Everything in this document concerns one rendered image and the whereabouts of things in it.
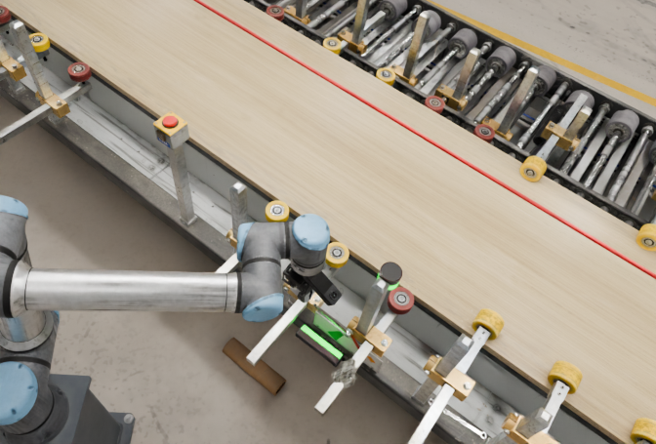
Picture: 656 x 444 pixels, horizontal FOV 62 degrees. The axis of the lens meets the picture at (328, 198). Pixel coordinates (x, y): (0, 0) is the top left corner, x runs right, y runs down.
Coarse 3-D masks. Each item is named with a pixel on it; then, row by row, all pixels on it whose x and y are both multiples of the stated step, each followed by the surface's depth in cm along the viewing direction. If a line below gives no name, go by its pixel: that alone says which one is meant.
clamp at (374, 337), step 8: (352, 320) 167; (352, 328) 167; (376, 328) 167; (360, 336) 166; (368, 336) 165; (376, 336) 165; (384, 336) 166; (376, 344) 164; (376, 352) 166; (384, 352) 164
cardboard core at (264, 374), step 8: (232, 344) 240; (240, 344) 241; (224, 352) 241; (232, 352) 239; (240, 352) 238; (248, 352) 239; (232, 360) 240; (240, 360) 237; (248, 368) 236; (256, 368) 235; (264, 368) 235; (256, 376) 235; (264, 376) 234; (272, 376) 234; (280, 376) 236; (264, 384) 234; (272, 384) 232; (280, 384) 232; (272, 392) 233
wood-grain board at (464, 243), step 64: (0, 0) 231; (64, 0) 236; (128, 0) 240; (192, 0) 244; (128, 64) 217; (192, 64) 221; (256, 64) 224; (320, 64) 228; (192, 128) 201; (256, 128) 204; (320, 128) 208; (384, 128) 211; (448, 128) 215; (320, 192) 190; (384, 192) 193; (448, 192) 196; (384, 256) 178; (448, 256) 181; (512, 256) 183; (576, 256) 186; (640, 256) 189; (448, 320) 168; (512, 320) 170; (576, 320) 172; (640, 320) 174; (640, 384) 162
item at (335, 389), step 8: (392, 312) 171; (384, 320) 170; (392, 320) 170; (384, 328) 168; (368, 344) 165; (360, 352) 163; (368, 352) 163; (360, 360) 162; (336, 384) 157; (328, 392) 155; (336, 392) 155; (320, 400) 154; (328, 400) 154; (320, 408) 153; (328, 408) 155
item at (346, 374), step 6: (348, 360) 160; (354, 360) 161; (342, 366) 159; (348, 366) 160; (354, 366) 160; (336, 372) 158; (342, 372) 157; (348, 372) 158; (354, 372) 159; (336, 378) 157; (342, 378) 157; (348, 378) 157; (354, 378) 158; (348, 384) 156
